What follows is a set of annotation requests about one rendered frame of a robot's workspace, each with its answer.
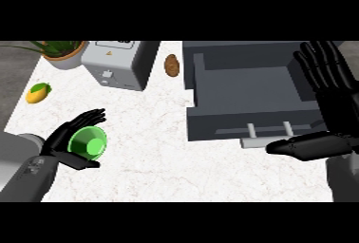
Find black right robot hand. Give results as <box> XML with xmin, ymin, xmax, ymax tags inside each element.
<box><xmin>263</xmin><ymin>40</ymin><xmax>359</xmax><ymax>162</ymax></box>

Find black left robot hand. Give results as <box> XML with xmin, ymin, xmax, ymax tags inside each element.
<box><xmin>40</xmin><ymin>108</ymin><xmax>108</xmax><ymax>171</ymax></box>

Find green cup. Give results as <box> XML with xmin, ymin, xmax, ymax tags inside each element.
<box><xmin>68</xmin><ymin>125</ymin><xmax>109</xmax><ymax>160</ymax></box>

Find dark grey open drawer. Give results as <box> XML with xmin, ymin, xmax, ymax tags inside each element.
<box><xmin>185</xmin><ymin>51</ymin><xmax>331</xmax><ymax>142</ymax></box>

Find yellow lemon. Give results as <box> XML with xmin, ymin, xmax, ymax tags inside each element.
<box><xmin>24</xmin><ymin>82</ymin><xmax>53</xmax><ymax>104</ymax></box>

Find dark grey cabinet body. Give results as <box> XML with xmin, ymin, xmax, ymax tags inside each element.
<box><xmin>180</xmin><ymin>40</ymin><xmax>347</xmax><ymax>91</ymax></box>

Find pale grey toaster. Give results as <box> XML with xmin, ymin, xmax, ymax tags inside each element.
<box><xmin>80</xmin><ymin>40</ymin><xmax>162</xmax><ymax>92</ymax></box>

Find potted green plant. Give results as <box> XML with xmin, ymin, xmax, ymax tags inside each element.
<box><xmin>0</xmin><ymin>40</ymin><xmax>90</xmax><ymax>71</ymax></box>

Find brown potato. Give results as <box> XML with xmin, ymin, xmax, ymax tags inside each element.
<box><xmin>162</xmin><ymin>53</ymin><xmax>180</xmax><ymax>78</ymax></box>

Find pale grey drawer handle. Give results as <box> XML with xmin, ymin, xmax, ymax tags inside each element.
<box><xmin>239</xmin><ymin>121</ymin><xmax>300</xmax><ymax>149</ymax></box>

